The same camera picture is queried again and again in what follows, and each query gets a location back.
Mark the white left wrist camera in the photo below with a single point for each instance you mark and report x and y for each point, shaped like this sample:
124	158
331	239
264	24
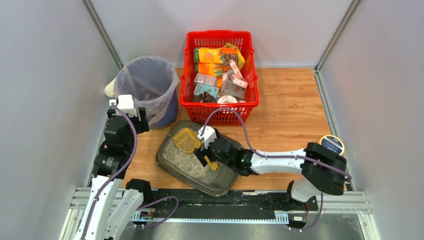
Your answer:
125	103

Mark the orange box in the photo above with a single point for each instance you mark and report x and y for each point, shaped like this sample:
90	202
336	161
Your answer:
207	55
210	69

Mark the orange box top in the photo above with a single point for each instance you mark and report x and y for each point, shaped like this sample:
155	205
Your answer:
207	55

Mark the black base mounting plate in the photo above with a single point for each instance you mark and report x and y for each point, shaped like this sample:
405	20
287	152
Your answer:
235	206

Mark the teal sponge box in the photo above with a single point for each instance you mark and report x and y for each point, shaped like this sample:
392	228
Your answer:
200	88

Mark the yellow snack bag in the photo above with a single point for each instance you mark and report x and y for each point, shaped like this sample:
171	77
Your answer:
234	53

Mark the purple trash bin with bag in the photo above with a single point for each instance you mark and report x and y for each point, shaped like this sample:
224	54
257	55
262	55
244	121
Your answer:
152	81

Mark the yellow litter scoop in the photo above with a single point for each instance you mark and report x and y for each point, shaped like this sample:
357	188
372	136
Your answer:
187	141

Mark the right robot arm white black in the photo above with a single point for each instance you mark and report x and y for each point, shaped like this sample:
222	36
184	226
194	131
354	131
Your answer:
322	170

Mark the white tape roll in basket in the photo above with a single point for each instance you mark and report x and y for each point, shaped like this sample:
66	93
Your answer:
227	99

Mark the dark brown cloth in basket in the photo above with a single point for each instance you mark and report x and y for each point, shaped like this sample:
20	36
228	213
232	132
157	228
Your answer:
204	97

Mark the grey pink box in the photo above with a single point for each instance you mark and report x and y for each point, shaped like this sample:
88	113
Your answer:
205	79

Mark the yellow tape roll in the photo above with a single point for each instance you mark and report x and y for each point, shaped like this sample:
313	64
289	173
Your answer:
333	143

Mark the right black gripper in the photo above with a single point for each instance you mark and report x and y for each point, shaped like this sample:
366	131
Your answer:
208	151

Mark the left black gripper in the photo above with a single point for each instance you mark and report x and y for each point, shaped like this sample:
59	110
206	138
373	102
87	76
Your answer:
142	115

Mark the red plastic basket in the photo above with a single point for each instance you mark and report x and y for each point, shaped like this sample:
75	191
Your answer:
241	84

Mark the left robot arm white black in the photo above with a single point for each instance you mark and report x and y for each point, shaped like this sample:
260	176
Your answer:
100	220

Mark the grey litter box tray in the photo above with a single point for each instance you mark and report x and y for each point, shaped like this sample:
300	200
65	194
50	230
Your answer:
188	169

